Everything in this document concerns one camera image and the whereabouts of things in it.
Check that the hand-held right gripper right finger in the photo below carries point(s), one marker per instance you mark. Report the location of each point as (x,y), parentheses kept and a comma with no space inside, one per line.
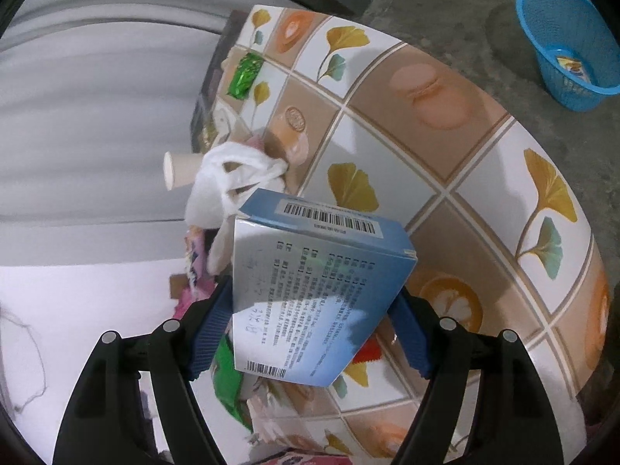
(411,341)

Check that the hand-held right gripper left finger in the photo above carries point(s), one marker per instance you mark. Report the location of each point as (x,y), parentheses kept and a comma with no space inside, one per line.
(210,332)

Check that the blue white medicine box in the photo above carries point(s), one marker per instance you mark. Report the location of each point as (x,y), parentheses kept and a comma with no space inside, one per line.
(310,300)

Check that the blue plastic basket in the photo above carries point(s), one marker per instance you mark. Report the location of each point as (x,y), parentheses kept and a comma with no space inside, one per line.
(547,24)

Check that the red wrapper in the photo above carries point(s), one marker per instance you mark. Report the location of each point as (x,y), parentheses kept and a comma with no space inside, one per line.
(370,351)

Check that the green snack bag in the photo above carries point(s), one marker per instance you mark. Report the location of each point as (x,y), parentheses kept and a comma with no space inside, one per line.
(227,378)

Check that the pink blue snack packet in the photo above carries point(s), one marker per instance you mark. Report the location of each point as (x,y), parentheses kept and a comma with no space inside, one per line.
(196,257)

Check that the white plastic bag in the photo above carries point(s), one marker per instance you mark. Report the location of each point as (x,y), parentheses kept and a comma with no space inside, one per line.
(213,189)

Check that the white paper cup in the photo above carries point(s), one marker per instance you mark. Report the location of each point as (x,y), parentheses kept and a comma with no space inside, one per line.
(179,170)

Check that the leaf patterned tablecloth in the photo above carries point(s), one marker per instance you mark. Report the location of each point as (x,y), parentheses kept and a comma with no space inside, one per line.
(436,164)

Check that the clear wrapped brown cookie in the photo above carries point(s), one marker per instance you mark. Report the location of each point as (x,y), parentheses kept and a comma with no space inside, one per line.
(290,128)

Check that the grey curtain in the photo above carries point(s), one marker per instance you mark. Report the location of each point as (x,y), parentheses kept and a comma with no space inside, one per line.
(97,106)

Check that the green candy wrapper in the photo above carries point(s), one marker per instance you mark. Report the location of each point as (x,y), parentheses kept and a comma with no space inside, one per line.
(246,75)

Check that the colourful small packet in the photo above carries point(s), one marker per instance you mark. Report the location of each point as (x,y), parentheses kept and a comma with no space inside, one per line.
(572,66)

